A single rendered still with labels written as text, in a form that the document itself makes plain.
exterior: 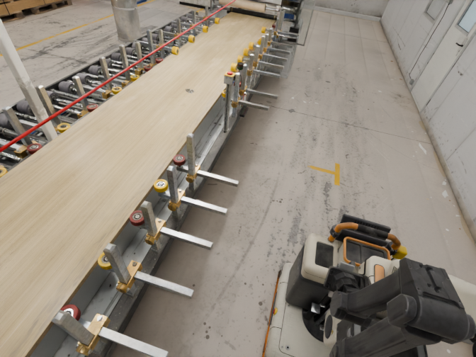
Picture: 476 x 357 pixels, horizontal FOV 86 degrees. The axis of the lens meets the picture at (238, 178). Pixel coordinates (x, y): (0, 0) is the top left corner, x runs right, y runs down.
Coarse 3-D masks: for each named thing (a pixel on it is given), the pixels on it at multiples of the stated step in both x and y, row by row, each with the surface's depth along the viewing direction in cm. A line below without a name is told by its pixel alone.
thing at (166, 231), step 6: (144, 222) 138; (144, 228) 138; (162, 228) 137; (162, 234) 137; (168, 234) 135; (174, 234) 135; (180, 234) 135; (186, 234) 135; (180, 240) 136; (186, 240) 134; (192, 240) 133; (198, 240) 134; (204, 240) 134; (204, 246) 133; (210, 246) 132
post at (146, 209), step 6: (144, 204) 115; (150, 204) 117; (144, 210) 117; (150, 210) 119; (144, 216) 121; (150, 216) 121; (150, 222) 123; (150, 228) 127; (156, 228) 131; (150, 234) 132; (156, 246) 139
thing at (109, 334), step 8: (80, 320) 104; (104, 328) 103; (104, 336) 101; (112, 336) 101; (120, 336) 102; (128, 336) 102; (120, 344) 102; (128, 344) 100; (136, 344) 100; (144, 344) 100; (144, 352) 99; (152, 352) 99; (160, 352) 99; (168, 352) 100
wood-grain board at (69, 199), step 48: (192, 48) 308; (240, 48) 324; (144, 96) 220; (192, 96) 228; (48, 144) 167; (96, 144) 171; (144, 144) 176; (0, 192) 137; (48, 192) 140; (96, 192) 144; (144, 192) 147; (0, 240) 119; (48, 240) 121; (96, 240) 123; (0, 288) 104; (48, 288) 106; (0, 336) 93
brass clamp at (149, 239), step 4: (156, 220) 138; (164, 220) 139; (156, 224) 137; (160, 224) 137; (164, 224) 139; (160, 228) 135; (148, 236) 132; (152, 236) 132; (156, 236) 132; (144, 240) 132; (148, 240) 131; (152, 240) 131; (156, 240) 132; (152, 244) 132
